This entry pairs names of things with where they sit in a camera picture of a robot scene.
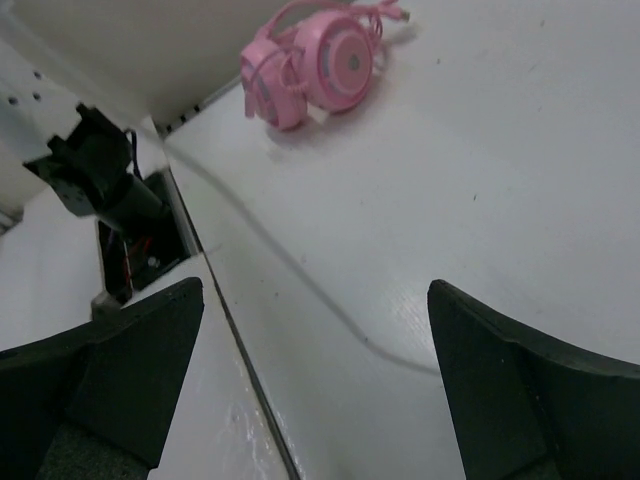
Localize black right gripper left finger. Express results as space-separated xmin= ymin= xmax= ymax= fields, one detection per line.
xmin=1 ymin=277 xmax=204 ymax=479

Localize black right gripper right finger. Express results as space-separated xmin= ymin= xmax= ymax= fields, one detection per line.
xmin=427 ymin=280 xmax=639 ymax=479

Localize white headphone cable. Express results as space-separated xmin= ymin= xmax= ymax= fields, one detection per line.
xmin=134 ymin=124 xmax=441 ymax=375

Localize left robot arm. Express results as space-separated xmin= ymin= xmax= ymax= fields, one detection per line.
xmin=1 ymin=43 xmax=170 ymax=237

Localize pink headphones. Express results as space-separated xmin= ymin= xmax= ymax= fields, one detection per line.
xmin=240 ymin=1 xmax=410 ymax=131

